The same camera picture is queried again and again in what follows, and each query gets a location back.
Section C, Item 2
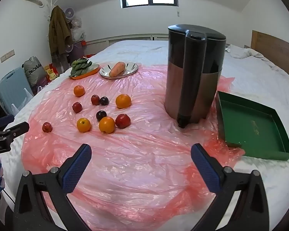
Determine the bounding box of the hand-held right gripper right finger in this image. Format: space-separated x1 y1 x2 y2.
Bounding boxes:
191 143 276 231

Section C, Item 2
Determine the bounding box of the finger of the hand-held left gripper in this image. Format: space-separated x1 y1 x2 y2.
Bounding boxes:
0 114 15 128
0 121 30 140

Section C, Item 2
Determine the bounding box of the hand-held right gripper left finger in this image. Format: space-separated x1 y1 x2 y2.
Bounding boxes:
13 144 92 231

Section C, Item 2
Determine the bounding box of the orange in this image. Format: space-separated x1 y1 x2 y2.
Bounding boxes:
76 118 92 133
99 116 116 134
73 85 86 97
115 94 132 109

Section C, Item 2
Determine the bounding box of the green cardboard box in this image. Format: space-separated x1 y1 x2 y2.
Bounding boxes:
215 91 289 161

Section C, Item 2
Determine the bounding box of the large red apple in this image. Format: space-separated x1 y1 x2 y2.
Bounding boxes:
115 114 131 129

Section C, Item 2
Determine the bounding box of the white plastic bag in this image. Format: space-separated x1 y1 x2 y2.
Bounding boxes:
11 88 34 115

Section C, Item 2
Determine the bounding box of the light blue suitcase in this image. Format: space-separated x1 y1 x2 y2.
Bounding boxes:
0 67 34 115

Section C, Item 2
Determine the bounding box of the pink plastic sheet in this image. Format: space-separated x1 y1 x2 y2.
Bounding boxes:
21 64 246 231

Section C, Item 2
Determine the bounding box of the red and yellow box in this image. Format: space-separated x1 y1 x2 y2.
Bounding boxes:
44 63 60 81

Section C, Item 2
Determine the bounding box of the green spinach bunch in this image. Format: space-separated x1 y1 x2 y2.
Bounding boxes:
69 58 93 77

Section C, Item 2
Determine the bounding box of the orange oval tray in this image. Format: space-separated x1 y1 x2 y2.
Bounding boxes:
69 64 100 80

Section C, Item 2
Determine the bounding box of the black and copper juicer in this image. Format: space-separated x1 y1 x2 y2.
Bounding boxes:
164 24 227 128

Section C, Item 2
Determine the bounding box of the purple bin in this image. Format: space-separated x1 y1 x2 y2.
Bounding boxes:
71 42 86 59

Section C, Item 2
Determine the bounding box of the olive green coat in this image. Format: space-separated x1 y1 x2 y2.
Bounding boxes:
48 5 72 59

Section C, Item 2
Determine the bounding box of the carrot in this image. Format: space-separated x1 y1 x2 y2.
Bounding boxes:
108 62 126 77

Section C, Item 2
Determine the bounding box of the white striped plate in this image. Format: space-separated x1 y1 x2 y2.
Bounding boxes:
99 62 139 79

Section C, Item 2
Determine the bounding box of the pile of plastic bags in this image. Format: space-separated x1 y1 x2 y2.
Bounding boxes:
71 16 86 42

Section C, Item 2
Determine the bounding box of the crumpled white blanket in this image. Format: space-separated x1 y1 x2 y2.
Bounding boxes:
225 44 280 70

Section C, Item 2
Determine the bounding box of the white radiator cover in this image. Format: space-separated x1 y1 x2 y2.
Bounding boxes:
85 34 169 53

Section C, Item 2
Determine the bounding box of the wooden headboard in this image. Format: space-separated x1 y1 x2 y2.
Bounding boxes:
250 30 289 87

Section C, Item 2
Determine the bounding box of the grey drawstring bag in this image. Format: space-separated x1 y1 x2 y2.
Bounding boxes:
23 56 49 87

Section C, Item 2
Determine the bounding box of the wall switch panel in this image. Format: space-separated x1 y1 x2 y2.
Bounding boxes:
0 49 15 63

